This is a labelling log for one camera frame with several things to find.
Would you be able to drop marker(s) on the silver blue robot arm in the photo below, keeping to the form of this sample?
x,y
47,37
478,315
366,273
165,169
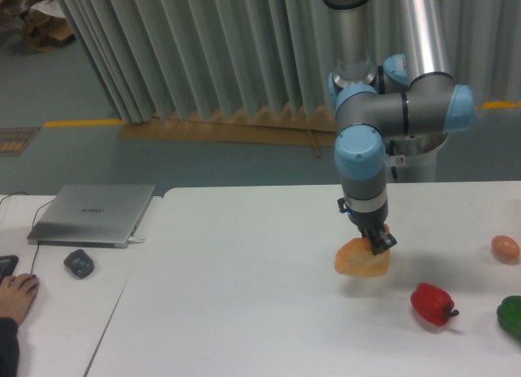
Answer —
x,y
410,96

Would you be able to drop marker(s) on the green bell pepper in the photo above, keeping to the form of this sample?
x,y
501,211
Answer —
x,y
509,315

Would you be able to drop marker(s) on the crumpled brown cardboard pile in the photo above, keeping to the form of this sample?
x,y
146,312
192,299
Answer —
x,y
41,23

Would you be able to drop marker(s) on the black keyboard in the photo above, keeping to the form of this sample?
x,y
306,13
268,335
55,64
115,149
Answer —
x,y
8,265

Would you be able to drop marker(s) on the red bell pepper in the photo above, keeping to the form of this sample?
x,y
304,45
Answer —
x,y
433,304

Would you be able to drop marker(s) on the orange triangular bread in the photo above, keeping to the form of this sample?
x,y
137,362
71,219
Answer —
x,y
356,259

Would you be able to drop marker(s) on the brown egg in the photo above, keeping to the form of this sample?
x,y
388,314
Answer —
x,y
505,248

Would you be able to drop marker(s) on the white usb plug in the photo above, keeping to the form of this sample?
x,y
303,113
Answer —
x,y
132,241

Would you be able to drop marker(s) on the black round controller device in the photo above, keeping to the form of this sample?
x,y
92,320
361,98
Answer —
x,y
79,263

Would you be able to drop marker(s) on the dark sleeved forearm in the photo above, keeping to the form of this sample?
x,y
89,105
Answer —
x,y
10,349

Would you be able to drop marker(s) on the person's bare hand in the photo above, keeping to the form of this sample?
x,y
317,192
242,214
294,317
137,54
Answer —
x,y
17,299

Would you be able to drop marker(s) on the silver closed laptop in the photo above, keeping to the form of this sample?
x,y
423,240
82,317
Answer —
x,y
100,216

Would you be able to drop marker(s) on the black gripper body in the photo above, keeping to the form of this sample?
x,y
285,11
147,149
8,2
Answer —
x,y
373,219

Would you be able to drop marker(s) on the grey pleated curtain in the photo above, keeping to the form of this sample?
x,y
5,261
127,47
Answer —
x,y
184,57

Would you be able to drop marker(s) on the flat brown cardboard sheet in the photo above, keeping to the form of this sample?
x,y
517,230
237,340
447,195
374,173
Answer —
x,y
287,127

